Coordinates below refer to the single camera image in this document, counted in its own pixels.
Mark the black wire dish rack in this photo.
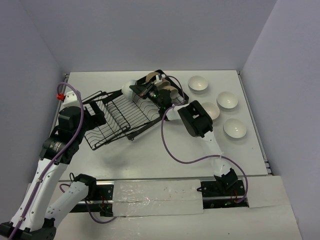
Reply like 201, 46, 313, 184
83, 69, 189, 150

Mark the cream floral bowl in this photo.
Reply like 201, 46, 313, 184
201, 102, 220, 121

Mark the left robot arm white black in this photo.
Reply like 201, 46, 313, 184
0, 103, 106, 240

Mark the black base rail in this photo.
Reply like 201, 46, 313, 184
71, 179, 248, 217

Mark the white bowl right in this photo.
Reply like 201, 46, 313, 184
216, 91, 239, 109

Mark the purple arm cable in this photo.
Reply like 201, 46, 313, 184
6, 82, 85, 238
159, 74, 248, 203

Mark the white taped cover sheet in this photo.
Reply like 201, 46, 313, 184
112, 179, 204, 217

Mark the beige floral bowl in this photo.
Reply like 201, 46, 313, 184
145, 71, 160, 83
167, 85, 179, 99
158, 79, 171, 90

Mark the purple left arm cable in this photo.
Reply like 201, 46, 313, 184
6, 82, 85, 238

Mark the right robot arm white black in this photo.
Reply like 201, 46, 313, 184
121, 82, 238, 196

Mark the white bowl far back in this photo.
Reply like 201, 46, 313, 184
188, 75, 209, 94

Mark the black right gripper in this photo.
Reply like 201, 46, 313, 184
130, 80, 164, 109

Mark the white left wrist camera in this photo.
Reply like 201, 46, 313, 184
56, 91, 80, 108

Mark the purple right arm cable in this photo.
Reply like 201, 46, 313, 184
159, 74, 248, 203

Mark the white ribbed bowl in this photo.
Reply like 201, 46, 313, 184
223, 118, 247, 139
121, 79, 137, 101

